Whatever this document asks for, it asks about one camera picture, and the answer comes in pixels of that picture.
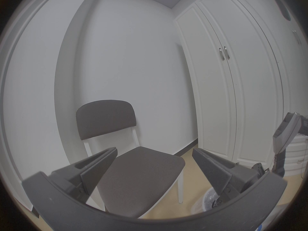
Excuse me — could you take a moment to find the clear plastic bag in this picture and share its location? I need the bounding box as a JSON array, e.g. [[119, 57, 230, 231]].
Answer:
[[191, 187, 228, 214]]

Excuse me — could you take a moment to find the white trash bin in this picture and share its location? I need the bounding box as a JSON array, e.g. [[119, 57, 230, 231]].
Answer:
[[202, 189, 226, 212]]

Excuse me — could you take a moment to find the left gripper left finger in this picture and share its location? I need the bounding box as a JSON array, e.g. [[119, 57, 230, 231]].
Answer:
[[51, 147, 119, 204]]

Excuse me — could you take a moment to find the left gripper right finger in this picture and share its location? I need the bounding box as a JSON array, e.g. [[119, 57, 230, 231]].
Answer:
[[192, 148, 259, 201]]

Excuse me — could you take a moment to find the white wardrobe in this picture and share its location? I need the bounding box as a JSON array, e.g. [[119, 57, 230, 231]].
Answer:
[[173, 0, 308, 177]]

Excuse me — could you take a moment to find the grey padded white chair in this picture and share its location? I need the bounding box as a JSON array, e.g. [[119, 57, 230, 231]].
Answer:
[[76, 100, 186, 219]]

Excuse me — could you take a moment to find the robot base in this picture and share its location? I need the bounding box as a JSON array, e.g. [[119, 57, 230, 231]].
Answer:
[[259, 201, 295, 231]]

